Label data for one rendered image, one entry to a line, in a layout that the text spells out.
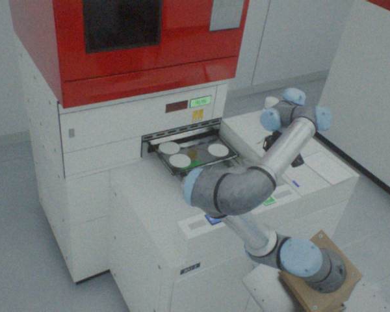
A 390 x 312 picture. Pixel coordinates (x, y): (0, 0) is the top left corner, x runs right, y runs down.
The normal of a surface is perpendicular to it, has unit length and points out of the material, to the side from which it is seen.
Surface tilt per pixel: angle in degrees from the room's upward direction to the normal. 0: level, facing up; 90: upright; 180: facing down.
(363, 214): 0
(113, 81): 90
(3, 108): 90
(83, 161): 90
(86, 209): 90
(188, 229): 0
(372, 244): 0
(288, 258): 43
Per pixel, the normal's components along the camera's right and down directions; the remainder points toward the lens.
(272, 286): 0.11, -0.78
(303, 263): -0.48, -0.39
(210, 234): 0.50, 0.57
